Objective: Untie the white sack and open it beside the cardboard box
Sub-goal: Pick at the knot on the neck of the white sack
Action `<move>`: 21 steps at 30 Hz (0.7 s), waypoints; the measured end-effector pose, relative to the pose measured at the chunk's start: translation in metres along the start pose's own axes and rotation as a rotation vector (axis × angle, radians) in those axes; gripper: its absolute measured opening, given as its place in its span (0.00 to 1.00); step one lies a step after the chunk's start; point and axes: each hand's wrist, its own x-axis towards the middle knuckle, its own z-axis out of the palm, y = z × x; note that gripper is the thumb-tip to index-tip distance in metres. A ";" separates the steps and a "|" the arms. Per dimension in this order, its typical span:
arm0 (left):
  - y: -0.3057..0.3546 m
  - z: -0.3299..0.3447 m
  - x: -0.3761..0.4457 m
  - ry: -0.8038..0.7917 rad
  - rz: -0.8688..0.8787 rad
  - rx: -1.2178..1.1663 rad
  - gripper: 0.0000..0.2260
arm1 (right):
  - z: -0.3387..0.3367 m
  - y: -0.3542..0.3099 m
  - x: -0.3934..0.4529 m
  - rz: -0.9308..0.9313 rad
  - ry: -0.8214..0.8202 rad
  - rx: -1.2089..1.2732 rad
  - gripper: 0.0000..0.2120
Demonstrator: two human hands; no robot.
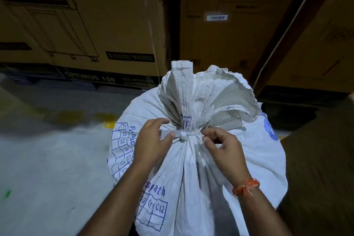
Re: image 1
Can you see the white plastic zip tie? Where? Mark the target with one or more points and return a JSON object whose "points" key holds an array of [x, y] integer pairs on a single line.
{"points": [[181, 134]]}

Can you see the large carton with text panel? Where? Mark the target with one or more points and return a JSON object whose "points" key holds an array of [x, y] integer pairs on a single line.
{"points": [[235, 42]]}

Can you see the person's right hand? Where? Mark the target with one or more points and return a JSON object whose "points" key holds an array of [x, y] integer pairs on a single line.
{"points": [[226, 155]]}

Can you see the person's left hand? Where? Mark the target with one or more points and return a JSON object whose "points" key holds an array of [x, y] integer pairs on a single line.
{"points": [[149, 147]]}

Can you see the person's left forearm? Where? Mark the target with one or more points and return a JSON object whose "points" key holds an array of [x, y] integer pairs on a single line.
{"points": [[119, 202]]}

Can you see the white barcode sticker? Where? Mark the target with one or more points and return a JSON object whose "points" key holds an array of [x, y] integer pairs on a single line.
{"points": [[217, 17]]}

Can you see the person's right forearm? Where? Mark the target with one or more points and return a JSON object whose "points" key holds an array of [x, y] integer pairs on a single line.
{"points": [[260, 213]]}

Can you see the small brown cardboard box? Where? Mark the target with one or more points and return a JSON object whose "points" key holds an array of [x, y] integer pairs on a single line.
{"points": [[318, 175]]}

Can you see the white woven sack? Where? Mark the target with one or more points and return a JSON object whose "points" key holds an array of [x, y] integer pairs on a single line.
{"points": [[190, 183]]}

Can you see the large carton with cabinet drawing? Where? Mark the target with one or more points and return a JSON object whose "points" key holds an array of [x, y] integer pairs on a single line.
{"points": [[110, 9]]}

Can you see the large carton with fan drawing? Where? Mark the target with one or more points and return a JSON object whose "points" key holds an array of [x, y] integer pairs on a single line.
{"points": [[318, 50]]}

